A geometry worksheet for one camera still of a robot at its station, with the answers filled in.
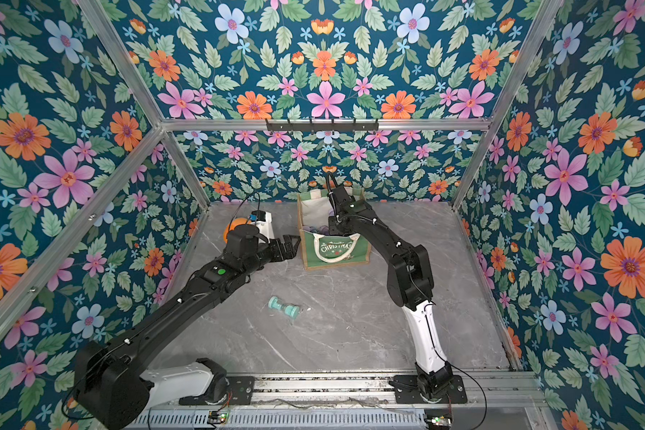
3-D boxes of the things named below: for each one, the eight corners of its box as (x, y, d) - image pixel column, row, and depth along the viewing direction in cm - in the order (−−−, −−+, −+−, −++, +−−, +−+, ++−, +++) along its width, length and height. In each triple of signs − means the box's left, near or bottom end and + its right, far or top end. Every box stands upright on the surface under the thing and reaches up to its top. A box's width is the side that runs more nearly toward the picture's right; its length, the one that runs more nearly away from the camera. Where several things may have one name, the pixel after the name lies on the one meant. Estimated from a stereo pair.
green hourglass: (268, 308, 91) (266, 304, 88) (274, 299, 93) (272, 294, 90) (295, 320, 89) (294, 316, 86) (300, 311, 91) (299, 306, 88)
